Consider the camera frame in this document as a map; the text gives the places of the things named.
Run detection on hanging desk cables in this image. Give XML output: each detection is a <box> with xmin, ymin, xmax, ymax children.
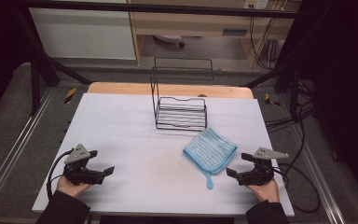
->
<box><xmin>247</xmin><ymin>8</ymin><xmax>282</xmax><ymax>70</ymax></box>

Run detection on white power strip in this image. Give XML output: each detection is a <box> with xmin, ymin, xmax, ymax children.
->
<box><xmin>243</xmin><ymin>0</ymin><xmax>270</xmax><ymax>10</ymax></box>

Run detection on wooden desk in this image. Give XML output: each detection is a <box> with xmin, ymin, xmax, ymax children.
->
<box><xmin>127</xmin><ymin>0</ymin><xmax>303</xmax><ymax>68</ymax></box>

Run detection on aluminium floor rail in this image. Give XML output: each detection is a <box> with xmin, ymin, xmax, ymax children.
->
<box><xmin>278</xmin><ymin>92</ymin><xmax>347</xmax><ymax>224</ymax></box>
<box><xmin>0</xmin><ymin>88</ymin><xmax>56</xmax><ymax>216</ymax></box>

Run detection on white table board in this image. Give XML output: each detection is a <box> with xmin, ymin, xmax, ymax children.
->
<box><xmin>32</xmin><ymin>92</ymin><xmax>296</xmax><ymax>217</ymax></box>

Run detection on white cabinet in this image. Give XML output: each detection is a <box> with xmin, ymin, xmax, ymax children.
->
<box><xmin>29</xmin><ymin>0</ymin><xmax>137</xmax><ymax>61</ymax></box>

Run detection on black metal frame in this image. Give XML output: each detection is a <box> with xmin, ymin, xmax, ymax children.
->
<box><xmin>12</xmin><ymin>0</ymin><xmax>306</xmax><ymax>117</ymax></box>

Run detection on black floor cables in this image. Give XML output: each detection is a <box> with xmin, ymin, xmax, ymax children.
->
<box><xmin>264</xmin><ymin>78</ymin><xmax>316</xmax><ymax>175</ymax></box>

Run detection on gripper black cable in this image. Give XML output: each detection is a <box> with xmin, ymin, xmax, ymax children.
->
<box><xmin>272</xmin><ymin>162</ymin><xmax>322</xmax><ymax>215</ymax></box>
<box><xmin>45</xmin><ymin>148</ymin><xmax>75</xmax><ymax>201</ymax></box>

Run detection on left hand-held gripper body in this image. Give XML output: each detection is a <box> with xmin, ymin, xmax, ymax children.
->
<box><xmin>62</xmin><ymin>143</ymin><xmax>105</xmax><ymax>187</ymax></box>

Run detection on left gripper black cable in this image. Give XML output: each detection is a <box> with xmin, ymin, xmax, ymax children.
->
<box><xmin>45</xmin><ymin>148</ymin><xmax>75</xmax><ymax>201</ymax></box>

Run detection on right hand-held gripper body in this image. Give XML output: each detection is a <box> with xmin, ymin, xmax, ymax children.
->
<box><xmin>237</xmin><ymin>147</ymin><xmax>290</xmax><ymax>187</ymax></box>

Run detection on dark curtain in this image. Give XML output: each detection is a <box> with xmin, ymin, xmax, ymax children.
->
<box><xmin>0</xmin><ymin>0</ymin><xmax>34</xmax><ymax>129</ymax></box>
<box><xmin>287</xmin><ymin>0</ymin><xmax>358</xmax><ymax>206</ymax></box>

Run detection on person's left hand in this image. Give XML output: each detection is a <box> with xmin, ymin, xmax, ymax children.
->
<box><xmin>56</xmin><ymin>175</ymin><xmax>91</xmax><ymax>199</ymax></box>

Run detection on blue striped cloth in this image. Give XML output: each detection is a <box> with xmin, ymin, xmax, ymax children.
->
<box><xmin>182</xmin><ymin>127</ymin><xmax>239</xmax><ymax>190</ymax></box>

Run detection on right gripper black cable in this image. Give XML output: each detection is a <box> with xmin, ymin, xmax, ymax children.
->
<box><xmin>272</xmin><ymin>162</ymin><xmax>322</xmax><ymax>215</ymax></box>

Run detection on person's right hand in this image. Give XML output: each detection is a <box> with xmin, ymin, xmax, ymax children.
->
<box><xmin>246</xmin><ymin>178</ymin><xmax>281</xmax><ymax>203</ymax></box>

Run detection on grey chair base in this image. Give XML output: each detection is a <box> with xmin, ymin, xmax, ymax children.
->
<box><xmin>152</xmin><ymin>34</ymin><xmax>186</xmax><ymax>49</ymax></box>

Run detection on black wire rack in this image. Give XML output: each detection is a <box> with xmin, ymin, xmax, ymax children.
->
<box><xmin>150</xmin><ymin>56</ymin><xmax>215</xmax><ymax>133</ymax></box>

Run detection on wooden table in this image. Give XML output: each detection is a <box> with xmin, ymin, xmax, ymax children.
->
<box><xmin>87</xmin><ymin>81</ymin><xmax>255</xmax><ymax>100</ymax></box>

